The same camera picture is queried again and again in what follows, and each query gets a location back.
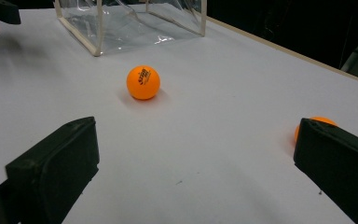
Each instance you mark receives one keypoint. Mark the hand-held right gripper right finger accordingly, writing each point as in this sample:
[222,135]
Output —
[338,168]

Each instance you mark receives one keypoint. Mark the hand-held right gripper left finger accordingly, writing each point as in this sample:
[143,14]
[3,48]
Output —
[56,168]

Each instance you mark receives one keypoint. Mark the orange ping pong ball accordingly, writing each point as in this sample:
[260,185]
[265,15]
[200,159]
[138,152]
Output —
[143,85]
[320,119]

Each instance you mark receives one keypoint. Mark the transparent plastic bag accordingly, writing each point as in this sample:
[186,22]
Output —
[127,28]

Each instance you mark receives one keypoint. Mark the white table cover sheet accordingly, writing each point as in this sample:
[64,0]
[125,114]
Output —
[199,155]

